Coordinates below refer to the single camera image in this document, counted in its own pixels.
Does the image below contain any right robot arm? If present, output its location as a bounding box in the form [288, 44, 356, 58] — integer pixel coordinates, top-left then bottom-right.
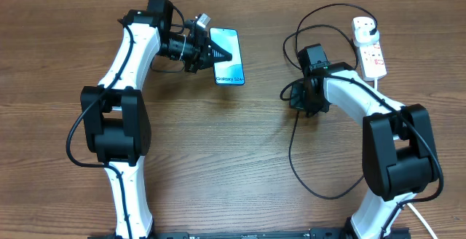
[289, 44, 444, 238]

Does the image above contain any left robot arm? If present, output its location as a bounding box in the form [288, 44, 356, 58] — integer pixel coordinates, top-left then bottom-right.
[76, 0, 244, 238]

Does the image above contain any Samsung Galaxy smartphone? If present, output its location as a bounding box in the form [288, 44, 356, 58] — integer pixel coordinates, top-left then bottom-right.
[209, 27, 245, 86]

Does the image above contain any white power strip cord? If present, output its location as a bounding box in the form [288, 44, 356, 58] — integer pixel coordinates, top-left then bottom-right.
[373, 79, 439, 239]

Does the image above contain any black USB charging cable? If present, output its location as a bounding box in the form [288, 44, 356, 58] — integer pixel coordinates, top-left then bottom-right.
[283, 3, 379, 200]

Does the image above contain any white power strip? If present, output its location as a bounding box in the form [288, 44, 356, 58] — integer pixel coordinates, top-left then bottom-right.
[352, 17, 387, 81]

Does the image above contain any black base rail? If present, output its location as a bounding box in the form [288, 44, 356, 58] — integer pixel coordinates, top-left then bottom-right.
[87, 227, 412, 239]

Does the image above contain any white charger plug adapter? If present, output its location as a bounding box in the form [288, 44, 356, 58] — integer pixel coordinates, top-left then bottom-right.
[353, 28, 380, 47]

